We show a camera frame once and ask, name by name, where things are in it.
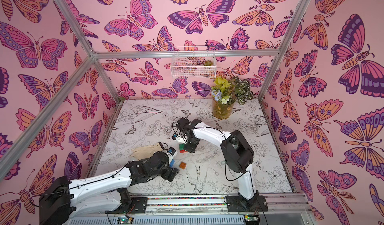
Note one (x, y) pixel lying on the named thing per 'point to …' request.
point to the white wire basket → (193, 62)
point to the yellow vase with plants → (225, 92)
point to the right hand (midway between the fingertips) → (192, 144)
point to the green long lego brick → (181, 146)
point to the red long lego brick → (183, 151)
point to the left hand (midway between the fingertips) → (174, 165)
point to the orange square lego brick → (182, 165)
